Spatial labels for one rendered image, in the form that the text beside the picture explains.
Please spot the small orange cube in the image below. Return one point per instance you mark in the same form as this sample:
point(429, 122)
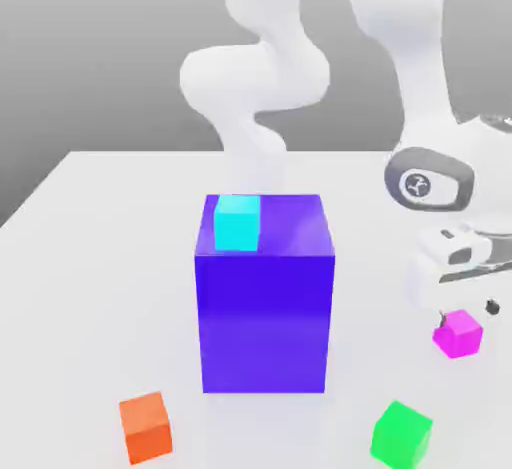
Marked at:
point(146, 429)

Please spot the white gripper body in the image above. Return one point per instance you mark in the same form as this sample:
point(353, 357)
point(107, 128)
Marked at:
point(430, 287)

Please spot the small cyan cube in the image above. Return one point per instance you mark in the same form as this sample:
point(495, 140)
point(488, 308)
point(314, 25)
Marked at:
point(236, 224)

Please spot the small green cube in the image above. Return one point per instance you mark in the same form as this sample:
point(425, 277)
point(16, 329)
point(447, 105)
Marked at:
point(402, 435)

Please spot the small magenta cube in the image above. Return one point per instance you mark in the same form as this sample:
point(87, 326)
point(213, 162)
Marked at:
point(460, 335)

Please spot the large purple box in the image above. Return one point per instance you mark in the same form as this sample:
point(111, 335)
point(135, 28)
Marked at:
point(264, 317)

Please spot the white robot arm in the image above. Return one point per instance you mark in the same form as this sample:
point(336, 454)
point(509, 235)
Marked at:
point(256, 77)

